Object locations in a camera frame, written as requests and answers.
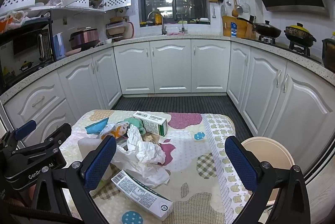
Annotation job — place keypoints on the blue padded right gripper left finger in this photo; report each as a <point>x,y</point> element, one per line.
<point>87,174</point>

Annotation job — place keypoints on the white green medicine box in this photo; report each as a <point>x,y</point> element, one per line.
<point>152,123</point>

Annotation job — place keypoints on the chrome kitchen faucet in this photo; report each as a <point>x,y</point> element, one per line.
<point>159,20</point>

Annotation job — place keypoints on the patterned quilted table cover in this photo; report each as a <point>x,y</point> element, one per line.
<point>203,185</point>

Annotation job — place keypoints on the green crumpled cloth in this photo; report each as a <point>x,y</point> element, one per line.
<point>137,123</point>

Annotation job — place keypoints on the pink rice cooker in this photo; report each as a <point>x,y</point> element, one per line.
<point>84,39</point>

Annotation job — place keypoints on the white paper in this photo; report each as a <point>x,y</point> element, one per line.
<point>141,159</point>

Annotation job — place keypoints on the wooden cutting board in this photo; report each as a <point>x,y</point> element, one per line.
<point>241,28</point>

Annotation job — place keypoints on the beige plastic trash bin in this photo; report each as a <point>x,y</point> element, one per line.
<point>267,149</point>

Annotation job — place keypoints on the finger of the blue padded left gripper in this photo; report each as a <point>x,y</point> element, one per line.
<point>25,130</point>

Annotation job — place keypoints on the blue snack packet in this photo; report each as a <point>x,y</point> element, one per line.
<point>96,127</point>

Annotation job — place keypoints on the orange cartoon snack bag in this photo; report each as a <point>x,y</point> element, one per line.
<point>116,130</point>

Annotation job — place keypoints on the long white green toothpaste box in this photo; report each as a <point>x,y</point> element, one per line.
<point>145,197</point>

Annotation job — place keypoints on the yellow lidded pot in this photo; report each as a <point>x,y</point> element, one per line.
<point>299,35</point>

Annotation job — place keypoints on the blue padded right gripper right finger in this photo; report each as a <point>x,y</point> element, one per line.
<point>255,175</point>

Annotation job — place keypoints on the black microwave oven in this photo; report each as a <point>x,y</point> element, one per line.
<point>25,50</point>

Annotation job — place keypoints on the person's left hand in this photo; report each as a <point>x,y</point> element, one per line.
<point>25,197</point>

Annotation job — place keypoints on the white lower kitchen cabinets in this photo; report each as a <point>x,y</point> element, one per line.
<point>279,93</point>

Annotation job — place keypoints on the white foam block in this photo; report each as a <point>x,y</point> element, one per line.
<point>88,144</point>

